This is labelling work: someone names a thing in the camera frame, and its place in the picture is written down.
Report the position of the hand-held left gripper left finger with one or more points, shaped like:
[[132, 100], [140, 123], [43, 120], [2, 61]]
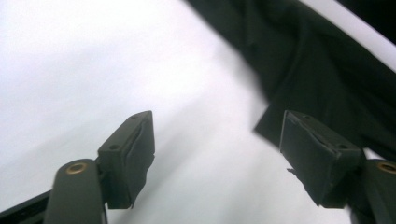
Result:
[[127, 158]]

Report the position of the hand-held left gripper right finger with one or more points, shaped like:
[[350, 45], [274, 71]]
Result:
[[317, 155]]

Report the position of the black pants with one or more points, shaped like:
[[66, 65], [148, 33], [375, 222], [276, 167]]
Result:
[[311, 62]]

